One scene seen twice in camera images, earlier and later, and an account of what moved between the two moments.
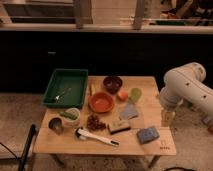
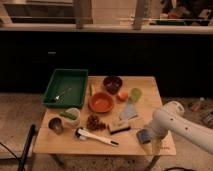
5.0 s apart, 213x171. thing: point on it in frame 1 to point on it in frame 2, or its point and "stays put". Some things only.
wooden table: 123,117 stays put
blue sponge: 146,135 stays put
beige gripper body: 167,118 to 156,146
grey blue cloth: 129,112 stays put
